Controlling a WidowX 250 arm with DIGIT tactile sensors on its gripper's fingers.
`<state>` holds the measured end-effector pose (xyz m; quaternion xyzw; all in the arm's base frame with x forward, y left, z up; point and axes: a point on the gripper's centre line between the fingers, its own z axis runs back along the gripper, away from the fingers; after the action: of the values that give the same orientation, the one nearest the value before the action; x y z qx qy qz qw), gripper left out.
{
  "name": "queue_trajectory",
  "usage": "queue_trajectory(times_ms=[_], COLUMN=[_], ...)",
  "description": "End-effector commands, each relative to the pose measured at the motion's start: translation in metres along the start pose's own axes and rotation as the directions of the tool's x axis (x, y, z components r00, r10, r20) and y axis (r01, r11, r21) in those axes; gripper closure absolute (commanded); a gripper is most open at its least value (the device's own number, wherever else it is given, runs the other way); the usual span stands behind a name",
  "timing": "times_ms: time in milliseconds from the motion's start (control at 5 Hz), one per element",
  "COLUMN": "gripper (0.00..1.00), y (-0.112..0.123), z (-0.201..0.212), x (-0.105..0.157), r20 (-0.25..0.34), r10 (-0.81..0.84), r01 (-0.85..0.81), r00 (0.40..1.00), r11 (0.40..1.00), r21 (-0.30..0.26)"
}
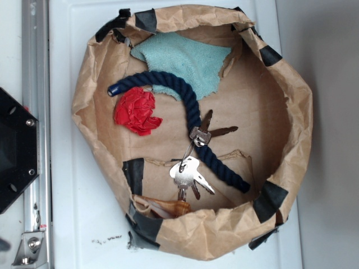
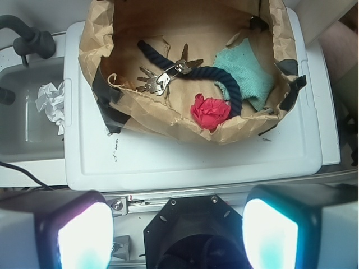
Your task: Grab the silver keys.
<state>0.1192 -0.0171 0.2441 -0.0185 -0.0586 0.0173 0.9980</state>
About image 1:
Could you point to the silver key bunch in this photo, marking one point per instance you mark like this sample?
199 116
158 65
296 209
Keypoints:
185 173

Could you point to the brown paper bag bin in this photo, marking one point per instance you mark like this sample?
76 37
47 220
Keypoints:
256 171

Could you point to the crumpled red paper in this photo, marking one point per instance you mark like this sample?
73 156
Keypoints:
134 111

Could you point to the teal cloth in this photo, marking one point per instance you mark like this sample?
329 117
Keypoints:
197 63

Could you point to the brown seashell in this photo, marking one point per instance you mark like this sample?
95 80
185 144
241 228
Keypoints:
163 209

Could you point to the white tray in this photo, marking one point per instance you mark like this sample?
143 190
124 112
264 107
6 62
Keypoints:
89 227

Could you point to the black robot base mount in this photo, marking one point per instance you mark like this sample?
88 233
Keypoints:
19 150

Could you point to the aluminium rail with bracket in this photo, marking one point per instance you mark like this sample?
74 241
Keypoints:
36 245

